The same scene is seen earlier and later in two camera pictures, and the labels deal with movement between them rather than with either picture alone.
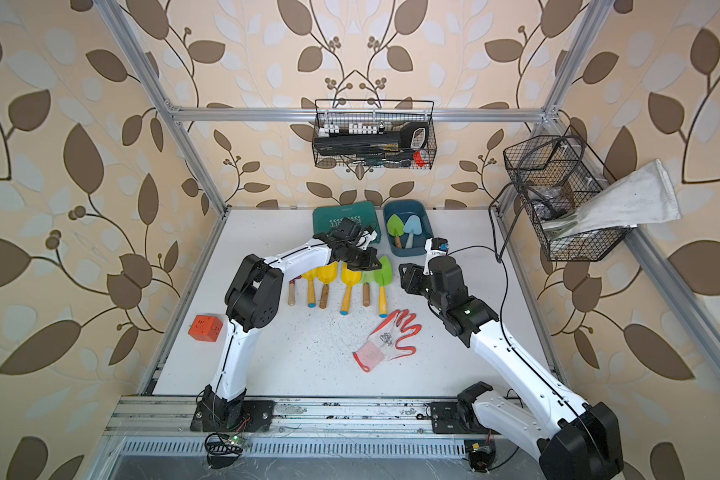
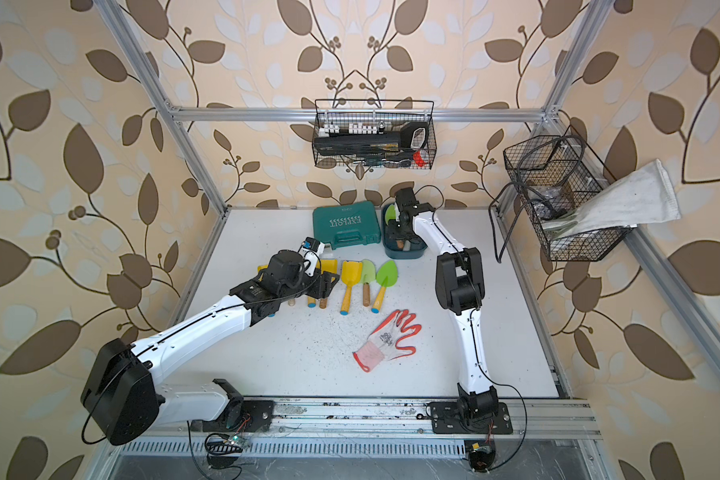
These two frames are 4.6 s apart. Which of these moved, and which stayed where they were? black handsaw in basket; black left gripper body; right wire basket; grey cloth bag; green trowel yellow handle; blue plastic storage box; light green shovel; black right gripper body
Moved: green trowel yellow handle; black left gripper body; black right gripper body
Stayed: light green shovel; right wire basket; black handsaw in basket; blue plastic storage box; grey cloth bag
